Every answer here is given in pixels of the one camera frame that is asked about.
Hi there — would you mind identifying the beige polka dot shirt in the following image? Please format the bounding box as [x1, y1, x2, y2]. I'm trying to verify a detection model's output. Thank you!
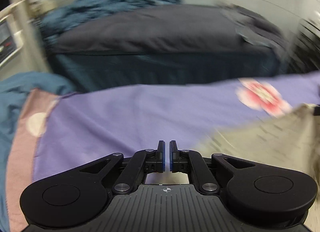
[195, 104, 319, 183]

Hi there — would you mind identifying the purple floral bed sheet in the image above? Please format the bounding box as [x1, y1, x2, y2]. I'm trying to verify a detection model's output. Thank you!
[7, 70, 320, 232]

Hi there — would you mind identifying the teal bed sheet edge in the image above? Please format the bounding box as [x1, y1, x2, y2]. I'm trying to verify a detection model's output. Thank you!
[1, 71, 76, 231]

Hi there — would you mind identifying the teal blue blanket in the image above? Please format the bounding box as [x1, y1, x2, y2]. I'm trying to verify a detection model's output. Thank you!
[39, 0, 182, 50]

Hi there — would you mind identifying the white cabinet with door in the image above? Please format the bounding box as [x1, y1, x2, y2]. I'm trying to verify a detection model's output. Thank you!
[1, 0, 52, 79]

